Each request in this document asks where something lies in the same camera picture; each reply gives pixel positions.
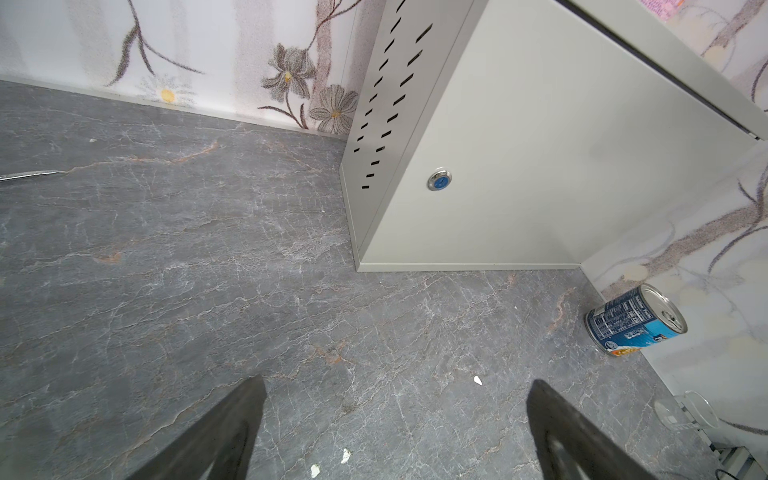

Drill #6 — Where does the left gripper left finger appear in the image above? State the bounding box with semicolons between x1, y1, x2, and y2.
130;375;268;479

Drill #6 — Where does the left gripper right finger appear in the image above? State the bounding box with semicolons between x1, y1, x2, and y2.
526;379;653;480

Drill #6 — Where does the blue label can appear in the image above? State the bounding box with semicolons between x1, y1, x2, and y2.
584;283;688;356

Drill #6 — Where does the grey metal cabinet box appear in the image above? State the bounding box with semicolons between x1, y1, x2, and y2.
340;1;767;272

